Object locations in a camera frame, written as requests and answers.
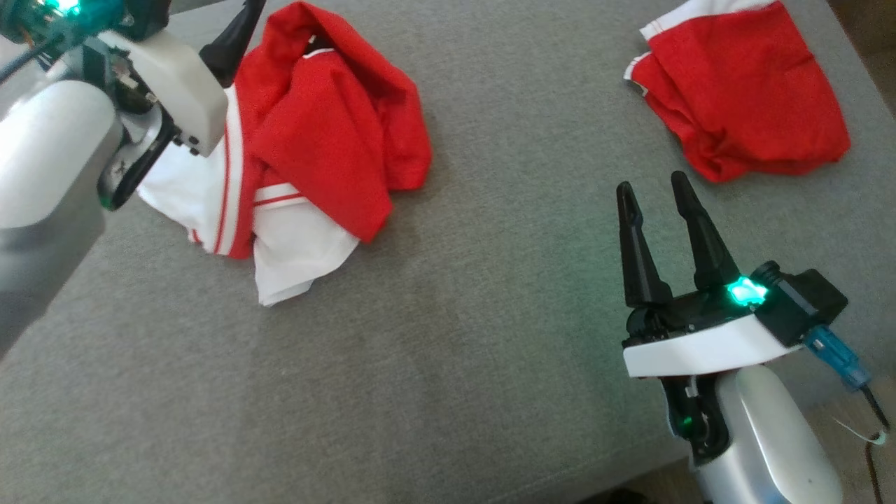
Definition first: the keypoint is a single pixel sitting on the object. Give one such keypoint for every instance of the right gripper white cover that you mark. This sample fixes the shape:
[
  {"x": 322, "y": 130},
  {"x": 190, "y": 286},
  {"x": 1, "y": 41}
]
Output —
[{"x": 700, "y": 346}]

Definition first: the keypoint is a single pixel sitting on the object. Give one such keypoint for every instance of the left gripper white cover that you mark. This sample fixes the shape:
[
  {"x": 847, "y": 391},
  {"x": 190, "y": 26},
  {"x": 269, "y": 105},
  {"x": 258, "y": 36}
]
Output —
[{"x": 175, "y": 84}]

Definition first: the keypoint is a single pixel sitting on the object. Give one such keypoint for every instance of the red basketball shorts white stripes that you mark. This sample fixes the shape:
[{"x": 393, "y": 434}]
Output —
[{"x": 742, "y": 91}]

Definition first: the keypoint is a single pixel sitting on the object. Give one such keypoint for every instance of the red shirt white sleeves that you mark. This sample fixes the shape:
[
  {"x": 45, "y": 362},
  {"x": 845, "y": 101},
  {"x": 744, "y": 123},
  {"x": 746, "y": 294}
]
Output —
[{"x": 329, "y": 126}]

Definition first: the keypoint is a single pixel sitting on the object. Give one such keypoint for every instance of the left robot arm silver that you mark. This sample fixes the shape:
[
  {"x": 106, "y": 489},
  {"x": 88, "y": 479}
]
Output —
[{"x": 49, "y": 161}]

